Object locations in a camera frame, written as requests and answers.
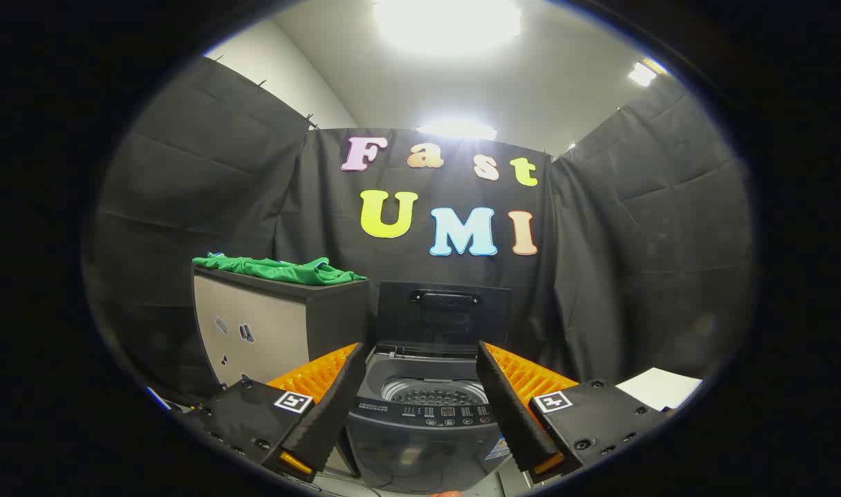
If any large round ceiling light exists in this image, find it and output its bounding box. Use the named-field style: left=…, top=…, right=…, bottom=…
left=373, top=0, right=522, bottom=50

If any white flat board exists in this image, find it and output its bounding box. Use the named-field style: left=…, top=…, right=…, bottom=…
left=615, top=367, right=704, bottom=412

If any grey and black cabinet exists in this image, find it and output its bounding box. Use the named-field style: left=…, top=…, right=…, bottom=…
left=192, top=266, right=370, bottom=391

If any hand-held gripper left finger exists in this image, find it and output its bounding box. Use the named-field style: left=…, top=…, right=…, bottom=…
left=186, top=343, right=367, bottom=484

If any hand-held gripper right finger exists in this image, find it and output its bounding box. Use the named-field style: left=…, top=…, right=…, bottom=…
left=477, top=340, right=673, bottom=484

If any green polo shirt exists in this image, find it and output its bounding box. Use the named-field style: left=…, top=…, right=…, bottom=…
left=192, top=253, right=368, bottom=286

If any black backdrop cloth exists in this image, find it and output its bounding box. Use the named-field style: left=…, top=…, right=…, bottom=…
left=82, top=57, right=755, bottom=408

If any dark grey washing machine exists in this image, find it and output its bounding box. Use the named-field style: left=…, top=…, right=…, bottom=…
left=344, top=342, right=514, bottom=492

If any small square ceiling light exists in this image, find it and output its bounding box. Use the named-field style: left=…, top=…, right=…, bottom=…
left=629, top=61, right=660, bottom=88

